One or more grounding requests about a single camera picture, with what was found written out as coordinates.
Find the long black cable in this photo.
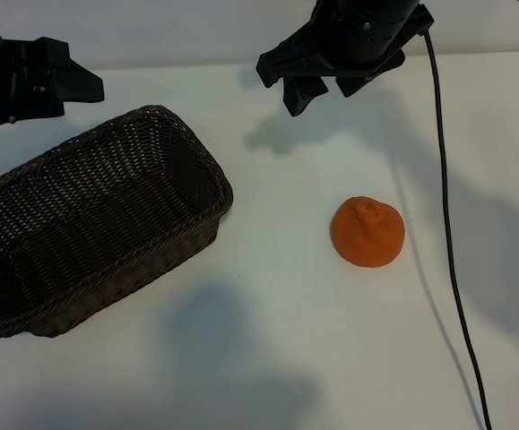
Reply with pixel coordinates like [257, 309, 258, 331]
[422, 31, 494, 430]

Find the dark brown wicker basket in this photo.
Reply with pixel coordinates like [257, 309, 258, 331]
[0, 104, 235, 340]

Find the orange fruit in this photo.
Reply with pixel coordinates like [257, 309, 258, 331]
[329, 195, 406, 269]

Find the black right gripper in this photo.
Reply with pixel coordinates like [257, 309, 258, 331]
[255, 0, 435, 118]

